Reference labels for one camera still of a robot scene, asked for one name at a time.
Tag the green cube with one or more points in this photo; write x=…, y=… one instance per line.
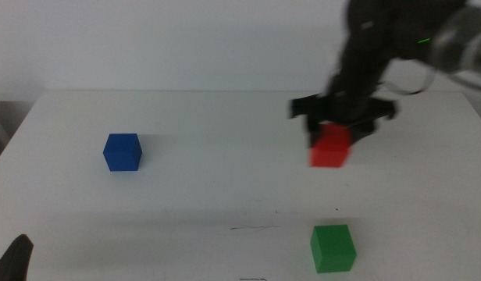
x=334, y=250

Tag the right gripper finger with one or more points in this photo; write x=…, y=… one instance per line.
x=363, y=130
x=313, y=130

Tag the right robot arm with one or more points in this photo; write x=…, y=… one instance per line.
x=365, y=50

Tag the blue cube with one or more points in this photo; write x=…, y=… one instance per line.
x=122, y=154

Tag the red cube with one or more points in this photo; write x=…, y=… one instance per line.
x=330, y=150

